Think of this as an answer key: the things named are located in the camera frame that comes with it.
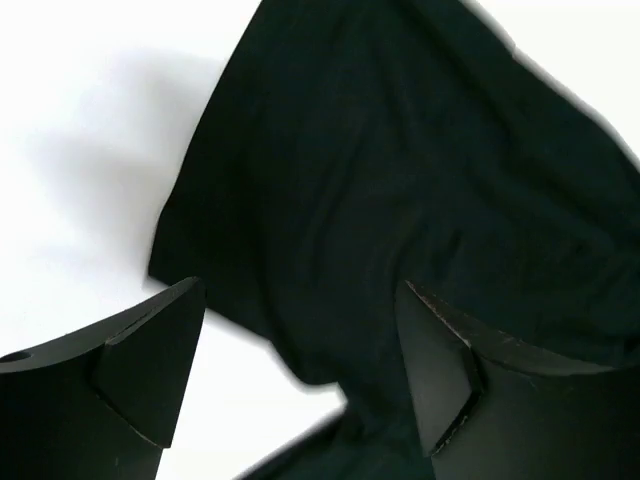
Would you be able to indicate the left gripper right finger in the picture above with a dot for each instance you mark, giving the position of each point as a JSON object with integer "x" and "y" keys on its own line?
{"x": 490, "y": 406}

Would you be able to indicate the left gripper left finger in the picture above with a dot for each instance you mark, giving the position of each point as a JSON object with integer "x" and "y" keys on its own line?
{"x": 102, "y": 402}

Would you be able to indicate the black shorts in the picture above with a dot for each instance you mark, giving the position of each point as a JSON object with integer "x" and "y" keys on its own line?
{"x": 354, "y": 147}

